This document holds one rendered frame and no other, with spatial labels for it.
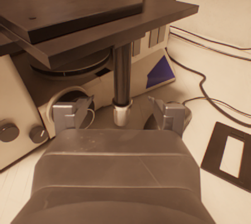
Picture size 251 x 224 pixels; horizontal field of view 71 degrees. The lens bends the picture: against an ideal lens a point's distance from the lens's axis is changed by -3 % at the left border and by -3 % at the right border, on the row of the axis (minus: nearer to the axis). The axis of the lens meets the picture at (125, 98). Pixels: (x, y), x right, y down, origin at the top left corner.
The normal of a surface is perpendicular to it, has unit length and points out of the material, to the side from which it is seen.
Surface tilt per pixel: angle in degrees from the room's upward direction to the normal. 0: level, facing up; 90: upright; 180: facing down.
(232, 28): 90
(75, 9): 0
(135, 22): 0
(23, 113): 90
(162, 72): 48
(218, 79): 0
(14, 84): 90
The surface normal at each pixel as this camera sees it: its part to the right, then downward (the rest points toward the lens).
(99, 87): 0.72, 0.46
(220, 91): 0.02, -0.76
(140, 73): 0.54, -0.15
